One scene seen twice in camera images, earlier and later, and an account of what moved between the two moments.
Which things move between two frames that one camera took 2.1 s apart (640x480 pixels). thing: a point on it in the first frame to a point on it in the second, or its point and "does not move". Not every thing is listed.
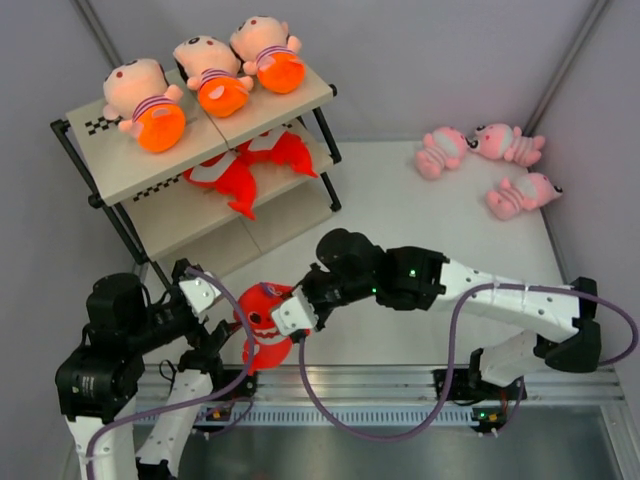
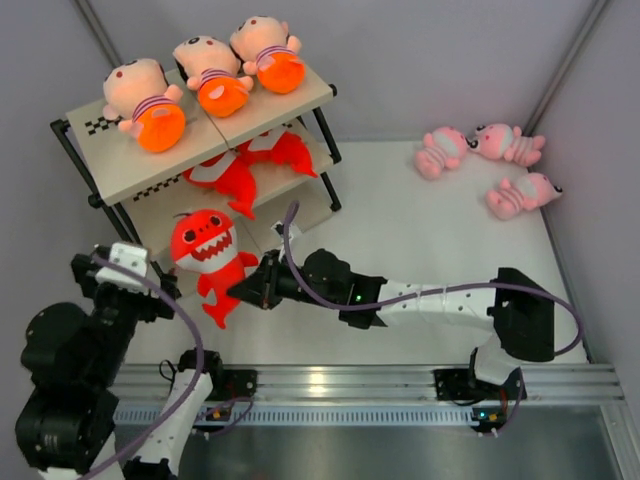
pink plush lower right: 530,190 does not move
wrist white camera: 295,314 to 279,227
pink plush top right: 497,140 does not move
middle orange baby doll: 213,69 does not move
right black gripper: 306,286 to 263,288
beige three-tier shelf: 231,187 does not move
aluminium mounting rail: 377,386 does not move
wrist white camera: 200,292 to 129,255
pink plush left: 443,147 does not move
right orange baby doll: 267,48 does not move
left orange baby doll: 138,94 does not move
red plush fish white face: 270,343 to 205,241
